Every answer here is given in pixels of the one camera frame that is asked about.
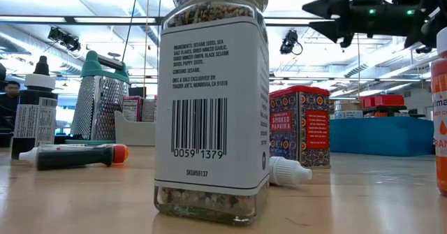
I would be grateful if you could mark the small black ceiling fixture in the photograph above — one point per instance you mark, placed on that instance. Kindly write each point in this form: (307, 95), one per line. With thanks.
(423, 50)

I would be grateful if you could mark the small black bottle red cap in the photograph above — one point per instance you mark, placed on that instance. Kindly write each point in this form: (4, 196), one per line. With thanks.
(73, 159)

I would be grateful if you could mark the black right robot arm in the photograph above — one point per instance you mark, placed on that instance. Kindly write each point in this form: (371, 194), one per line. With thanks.
(433, 28)

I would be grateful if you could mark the pink carton box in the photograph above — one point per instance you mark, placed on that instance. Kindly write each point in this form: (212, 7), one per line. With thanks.
(132, 108)

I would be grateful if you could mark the small dropper bottle white cap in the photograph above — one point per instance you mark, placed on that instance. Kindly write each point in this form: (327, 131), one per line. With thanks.
(290, 171)

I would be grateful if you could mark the black overhead camera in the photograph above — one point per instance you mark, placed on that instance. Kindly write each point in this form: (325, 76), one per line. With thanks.
(288, 43)

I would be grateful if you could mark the orange food colouring bottle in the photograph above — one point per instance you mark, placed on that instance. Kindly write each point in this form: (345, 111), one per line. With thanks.
(440, 122)

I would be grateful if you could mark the white lid seasoning jar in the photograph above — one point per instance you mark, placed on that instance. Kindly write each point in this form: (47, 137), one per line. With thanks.
(209, 104)

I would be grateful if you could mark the grey plastic bin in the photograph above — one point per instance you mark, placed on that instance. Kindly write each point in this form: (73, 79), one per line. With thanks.
(132, 134)

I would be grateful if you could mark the red lid paprika tin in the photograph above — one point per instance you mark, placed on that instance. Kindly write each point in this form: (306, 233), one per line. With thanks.
(300, 129)

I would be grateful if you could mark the black ceiling device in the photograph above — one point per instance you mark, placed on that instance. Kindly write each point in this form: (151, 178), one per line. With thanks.
(66, 40)

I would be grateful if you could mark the green carton box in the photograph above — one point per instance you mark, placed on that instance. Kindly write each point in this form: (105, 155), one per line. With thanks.
(148, 109)

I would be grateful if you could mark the blue plastic tray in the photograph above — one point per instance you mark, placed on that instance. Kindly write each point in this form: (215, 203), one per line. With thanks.
(380, 138)

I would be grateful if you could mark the red storage bin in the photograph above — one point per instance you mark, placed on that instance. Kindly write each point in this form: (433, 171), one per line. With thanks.
(368, 102)
(389, 100)

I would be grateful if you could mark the black food colouring bottle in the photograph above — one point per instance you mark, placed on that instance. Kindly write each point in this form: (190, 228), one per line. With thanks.
(35, 118)

